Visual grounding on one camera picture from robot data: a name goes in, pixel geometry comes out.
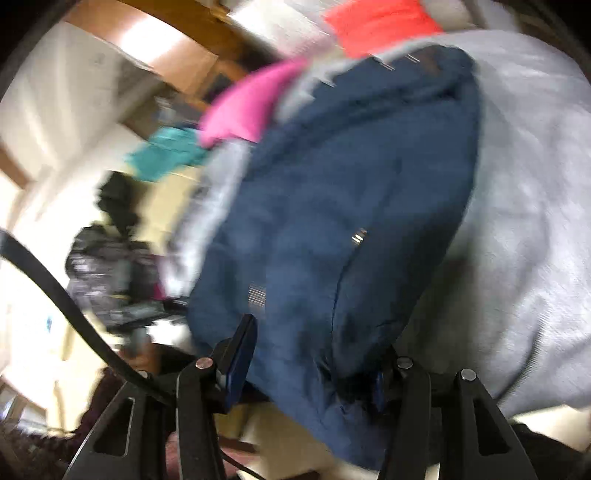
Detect beige chair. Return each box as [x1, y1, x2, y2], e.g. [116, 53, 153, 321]
[137, 165, 209, 243]

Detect orange-red pillow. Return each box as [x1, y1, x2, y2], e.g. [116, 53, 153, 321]
[322, 0, 445, 59]

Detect black cable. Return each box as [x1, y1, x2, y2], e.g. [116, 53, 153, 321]
[0, 228, 181, 408]

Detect pink pillow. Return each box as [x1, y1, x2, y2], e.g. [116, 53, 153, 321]
[198, 58, 306, 149]

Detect navy blue zip jacket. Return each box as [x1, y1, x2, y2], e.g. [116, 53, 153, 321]
[186, 45, 484, 472]

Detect wooden pillar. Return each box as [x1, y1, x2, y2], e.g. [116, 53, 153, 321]
[64, 0, 250, 97]

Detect grey bed sheet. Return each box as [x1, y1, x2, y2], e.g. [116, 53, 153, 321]
[164, 27, 591, 420]

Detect teal cloth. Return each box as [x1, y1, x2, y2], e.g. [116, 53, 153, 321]
[124, 126, 209, 184]

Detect black cloth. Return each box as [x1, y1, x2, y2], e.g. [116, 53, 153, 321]
[93, 170, 149, 232]

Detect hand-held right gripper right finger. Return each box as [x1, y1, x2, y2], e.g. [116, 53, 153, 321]
[374, 356, 540, 480]

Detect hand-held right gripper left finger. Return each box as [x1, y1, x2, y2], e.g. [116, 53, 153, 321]
[62, 314, 258, 480]

